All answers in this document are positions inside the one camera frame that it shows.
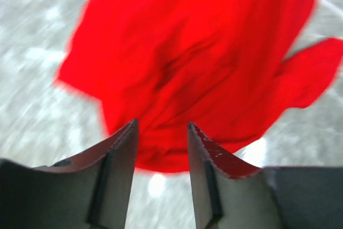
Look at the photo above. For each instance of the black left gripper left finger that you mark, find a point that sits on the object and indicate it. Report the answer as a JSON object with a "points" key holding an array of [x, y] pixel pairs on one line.
{"points": [[88, 190]]}

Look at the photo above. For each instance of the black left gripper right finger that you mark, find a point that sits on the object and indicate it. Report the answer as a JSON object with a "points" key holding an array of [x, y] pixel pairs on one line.
{"points": [[228, 192]]}

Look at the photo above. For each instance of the red t-shirt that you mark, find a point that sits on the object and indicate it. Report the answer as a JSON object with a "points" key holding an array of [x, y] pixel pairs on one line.
{"points": [[221, 64]]}

